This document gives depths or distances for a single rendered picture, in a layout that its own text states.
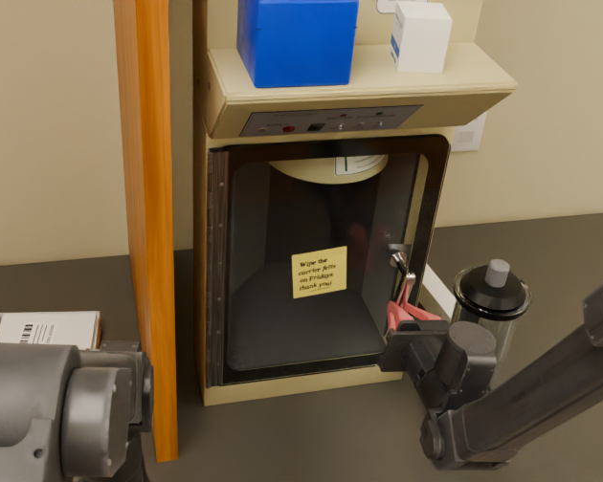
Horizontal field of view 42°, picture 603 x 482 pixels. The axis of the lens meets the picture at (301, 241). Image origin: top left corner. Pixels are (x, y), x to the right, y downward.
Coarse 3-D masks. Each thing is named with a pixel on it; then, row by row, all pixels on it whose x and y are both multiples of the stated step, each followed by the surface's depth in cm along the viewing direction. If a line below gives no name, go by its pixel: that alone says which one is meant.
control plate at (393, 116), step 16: (256, 112) 81; (272, 112) 82; (288, 112) 82; (304, 112) 83; (320, 112) 84; (336, 112) 84; (352, 112) 85; (368, 112) 86; (384, 112) 87; (400, 112) 87; (256, 128) 87; (272, 128) 88; (304, 128) 89; (336, 128) 91; (352, 128) 92; (368, 128) 93; (384, 128) 93
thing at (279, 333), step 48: (240, 144) 93; (288, 144) 94; (336, 144) 96; (384, 144) 98; (432, 144) 99; (240, 192) 96; (288, 192) 98; (336, 192) 100; (384, 192) 102; (432, 192) 104; (240, 240) 101; (288, 240) 103; (336, 240) 105; (384, 240) 107; (240, 288) 105; (288, 288) 108; (384, 288) 112; (240, 336) 111; (288, 336) 113; (336, 336) 115; (384, 336) 118
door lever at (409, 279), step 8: (392, 256) 109; (400, 256) 109; (392, 264) 109; (400, 264) 108; (400, 272) 107; (408, 272) 106; (400, 280) 107; (408, 280) 105; (400, 288) 107; (408, 288) 106; (400, 296) 107; (408, 296) 107; (400, 304) 108
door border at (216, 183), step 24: (216, 168) 94; (216, 192) 96; (216, 216) 98; (216, 240) 100; (216, 264) 102; (216, 288) 104; (216, 312) 107; (216, 336) 109; (216, 360) 112; (216, 384) 115
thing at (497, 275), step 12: (492, 264) 108; (504, 264) 108; (468, 276) 111; (480, 276) 111; (492, 276) 108; (504, 276) 108; (516, 276) 111; (468, 288) 109; (480, 288) 109; (492, 288) 109; (504, 288) 109; (516, 288) 109; (480, 300) 108; (492, 300) 107; (504, 300) 107; (516, 300) 108
